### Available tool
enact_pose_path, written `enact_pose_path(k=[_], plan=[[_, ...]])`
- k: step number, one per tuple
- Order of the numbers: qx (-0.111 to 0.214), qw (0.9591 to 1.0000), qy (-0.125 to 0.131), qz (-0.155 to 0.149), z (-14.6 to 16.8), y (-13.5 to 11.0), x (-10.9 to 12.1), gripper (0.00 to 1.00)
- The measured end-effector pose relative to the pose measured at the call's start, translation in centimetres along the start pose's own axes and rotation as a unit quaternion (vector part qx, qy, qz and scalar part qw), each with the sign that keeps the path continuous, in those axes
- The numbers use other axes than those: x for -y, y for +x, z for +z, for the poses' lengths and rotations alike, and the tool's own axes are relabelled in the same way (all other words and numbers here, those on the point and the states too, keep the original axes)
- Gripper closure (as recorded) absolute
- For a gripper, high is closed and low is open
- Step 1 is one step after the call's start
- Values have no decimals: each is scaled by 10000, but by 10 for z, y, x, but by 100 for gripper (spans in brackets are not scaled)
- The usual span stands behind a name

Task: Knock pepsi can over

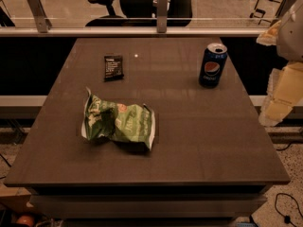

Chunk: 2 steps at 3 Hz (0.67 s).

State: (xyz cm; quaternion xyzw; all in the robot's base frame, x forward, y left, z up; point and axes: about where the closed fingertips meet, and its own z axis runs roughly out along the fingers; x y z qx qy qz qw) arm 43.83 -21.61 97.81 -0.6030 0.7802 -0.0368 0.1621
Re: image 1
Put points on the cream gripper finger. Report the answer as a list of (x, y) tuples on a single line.
[(284, 91), (268, 37)]

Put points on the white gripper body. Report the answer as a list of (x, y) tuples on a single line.
[(291, 37)]

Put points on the blue pepsi can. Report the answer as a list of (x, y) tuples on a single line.
[(213, 64)]

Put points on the wooden stool in background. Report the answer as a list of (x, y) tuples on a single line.
[(265, 11)]

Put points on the black office chair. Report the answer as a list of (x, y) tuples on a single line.
[(142, 13)]

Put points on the small black snack packet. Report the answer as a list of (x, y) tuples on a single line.
[(113, 68)]

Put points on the green crumpled chip bag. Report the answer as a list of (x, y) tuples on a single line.
[(117, 122)]

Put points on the orange ball under table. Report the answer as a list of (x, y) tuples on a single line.
[(27, 220)]

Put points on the grey right railing bracket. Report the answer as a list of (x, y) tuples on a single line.
[(284, 7)]

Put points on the grey railing bracket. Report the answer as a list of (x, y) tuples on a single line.
[(162, 16), (284, 7), (42, 22)]

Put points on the grey middle railing bracket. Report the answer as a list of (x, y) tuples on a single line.
[(162, 16)]

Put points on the grey left railing bracket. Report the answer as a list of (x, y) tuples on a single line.
[(42, 22)]

